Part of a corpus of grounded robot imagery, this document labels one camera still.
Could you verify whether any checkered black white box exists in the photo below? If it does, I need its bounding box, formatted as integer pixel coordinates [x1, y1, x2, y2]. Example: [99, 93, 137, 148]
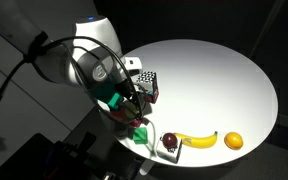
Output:
[135, 70, 160, 105]

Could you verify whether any thin white cable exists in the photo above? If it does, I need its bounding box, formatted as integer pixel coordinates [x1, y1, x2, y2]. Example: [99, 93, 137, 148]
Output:
[140, 117, 158, 158]

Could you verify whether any magenta block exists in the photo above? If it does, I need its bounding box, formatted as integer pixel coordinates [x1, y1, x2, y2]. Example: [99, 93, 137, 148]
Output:
[129, 118, 144, 128]

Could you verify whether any yellow lemon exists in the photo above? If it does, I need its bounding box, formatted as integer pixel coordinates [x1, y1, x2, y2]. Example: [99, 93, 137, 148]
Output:
[223, 131, 245, 151]

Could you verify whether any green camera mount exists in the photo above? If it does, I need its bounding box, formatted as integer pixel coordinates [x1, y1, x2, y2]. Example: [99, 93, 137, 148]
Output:
[106, 92, 124, 111]

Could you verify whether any dark green block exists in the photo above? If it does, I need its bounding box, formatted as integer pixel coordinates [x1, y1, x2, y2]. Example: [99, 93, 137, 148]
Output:
[132, 126, 149, 145]

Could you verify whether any white table leg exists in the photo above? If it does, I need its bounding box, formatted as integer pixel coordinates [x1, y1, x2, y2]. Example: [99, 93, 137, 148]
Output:
[137, 159, 156, 177]

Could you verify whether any yellow banana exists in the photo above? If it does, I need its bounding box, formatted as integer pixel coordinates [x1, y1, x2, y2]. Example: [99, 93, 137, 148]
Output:
[173, 130, 219, 150]

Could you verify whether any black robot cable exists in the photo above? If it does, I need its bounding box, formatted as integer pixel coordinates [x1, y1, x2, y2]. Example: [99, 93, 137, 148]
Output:
[0, 31, 144, 125]

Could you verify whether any light green block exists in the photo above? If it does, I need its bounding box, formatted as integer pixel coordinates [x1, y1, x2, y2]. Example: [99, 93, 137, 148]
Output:
[123, 103, 139, 120]

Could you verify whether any white and black box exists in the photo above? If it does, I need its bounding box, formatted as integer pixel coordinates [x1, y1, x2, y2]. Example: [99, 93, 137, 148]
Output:
[155, 135, 184, 164]

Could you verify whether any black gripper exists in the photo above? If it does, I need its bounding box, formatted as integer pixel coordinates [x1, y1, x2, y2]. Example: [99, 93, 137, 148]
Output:
[116, 77, 149, 117]

